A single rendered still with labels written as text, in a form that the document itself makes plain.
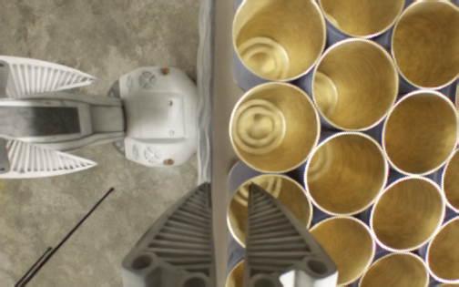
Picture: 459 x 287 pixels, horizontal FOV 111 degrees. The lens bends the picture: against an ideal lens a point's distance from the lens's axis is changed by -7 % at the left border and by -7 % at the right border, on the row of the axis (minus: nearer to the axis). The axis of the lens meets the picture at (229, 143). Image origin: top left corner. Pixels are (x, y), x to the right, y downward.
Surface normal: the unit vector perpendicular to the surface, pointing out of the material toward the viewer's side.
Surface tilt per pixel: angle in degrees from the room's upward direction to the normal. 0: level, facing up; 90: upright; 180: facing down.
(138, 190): 0
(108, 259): 0
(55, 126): 61
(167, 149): 0
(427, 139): 90
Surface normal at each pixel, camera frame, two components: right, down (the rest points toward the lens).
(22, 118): 0.87, 0.07
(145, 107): 0.00, 0.15
